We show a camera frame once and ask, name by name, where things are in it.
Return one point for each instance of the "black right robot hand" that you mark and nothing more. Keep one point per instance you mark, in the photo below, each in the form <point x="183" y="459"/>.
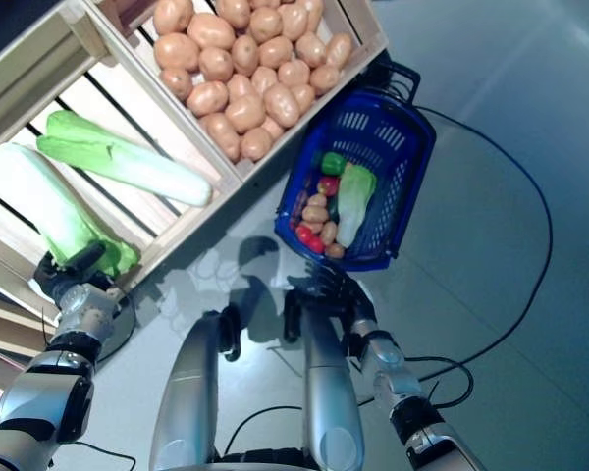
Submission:
<point x="336" y="294"/>

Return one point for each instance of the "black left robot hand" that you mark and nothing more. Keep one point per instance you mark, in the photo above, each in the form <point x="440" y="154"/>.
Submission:
<point x="73" y="277"/>

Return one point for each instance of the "napa cabbage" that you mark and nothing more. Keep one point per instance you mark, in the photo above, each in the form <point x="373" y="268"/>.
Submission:
<point x="44" y="196"/>
<point x="353" y="201"/>
<point x="142" y="172"/>

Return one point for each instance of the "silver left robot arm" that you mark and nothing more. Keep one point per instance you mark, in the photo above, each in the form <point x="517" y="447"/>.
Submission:
<point x="49" y="392"/>

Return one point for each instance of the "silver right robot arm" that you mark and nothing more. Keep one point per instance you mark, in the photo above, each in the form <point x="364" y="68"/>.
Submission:
<point x="397" y="373"/>

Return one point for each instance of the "blue plastic shopping basket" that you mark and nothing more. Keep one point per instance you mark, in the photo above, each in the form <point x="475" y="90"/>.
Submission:
<point x="402" y="162"/>

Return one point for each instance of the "brown potato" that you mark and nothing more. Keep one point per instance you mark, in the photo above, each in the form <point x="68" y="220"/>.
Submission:
<point x="294" y="17"/>
<point x="216" y="64"/>
<point x="207" y="97"/>
<point x="338" y="49"/>
<point x="256" y="143"/>
<point x="275" y="51"/>
<point x="264" y="78"/>
<point x="315" y="213"/>
<point x="303" y="97"/>
<point x="176" y="51"/>
<point x="245" y="54"/>
<point x="310" y="49"/>
<point x="324" y="78"/>
<point x="240" y="86"/>
<point x="210" y="30"/>
<point x="173" y="12"/>
<point x="281" y="104"/>
<point x="293" y="72"/>
<point x="221" y="131"/>
<point x="233" y="7"/>
<point x="273" y="127"/>
<point x="317" y="200"/>
<point x="329" y="231"/>
<point x="245" y="113"/>
<point x="265" y="24"/>
<point x="335" y="251"/>
<point x="176" y="81"/>

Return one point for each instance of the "red tomato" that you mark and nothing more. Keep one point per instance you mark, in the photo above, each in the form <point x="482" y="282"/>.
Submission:
<point x="308" y="238"/>

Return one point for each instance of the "dark green vegetable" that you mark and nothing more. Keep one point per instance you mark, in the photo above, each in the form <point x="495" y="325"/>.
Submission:
<point x="333" y="208"/>

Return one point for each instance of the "silver right robot leg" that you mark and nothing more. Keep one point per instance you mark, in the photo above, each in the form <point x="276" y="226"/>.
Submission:
<point x="329" y="392"/>

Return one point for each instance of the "silver robot leg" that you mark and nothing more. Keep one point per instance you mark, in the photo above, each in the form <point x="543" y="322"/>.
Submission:
<point x="329" y="392"/>
<point x="186" y="392"/>

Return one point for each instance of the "red apple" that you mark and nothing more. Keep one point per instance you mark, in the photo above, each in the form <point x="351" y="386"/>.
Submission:
<point x="329" y="186"/>

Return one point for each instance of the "wooden slat crate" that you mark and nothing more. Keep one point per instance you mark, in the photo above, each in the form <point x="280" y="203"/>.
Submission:
<point x="186" y="230"/>
<point x="360" y="27"/>

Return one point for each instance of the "green bell pepper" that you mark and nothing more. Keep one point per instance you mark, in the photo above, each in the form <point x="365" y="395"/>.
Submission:
<point x="332" y="163"/>

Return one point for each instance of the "silver left robot leg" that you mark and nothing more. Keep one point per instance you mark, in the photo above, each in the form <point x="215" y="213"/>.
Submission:
<point x="186" y="392"/>

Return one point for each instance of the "dark robot pelvis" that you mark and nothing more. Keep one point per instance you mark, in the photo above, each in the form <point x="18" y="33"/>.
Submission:
<point x="260" y="461"/>

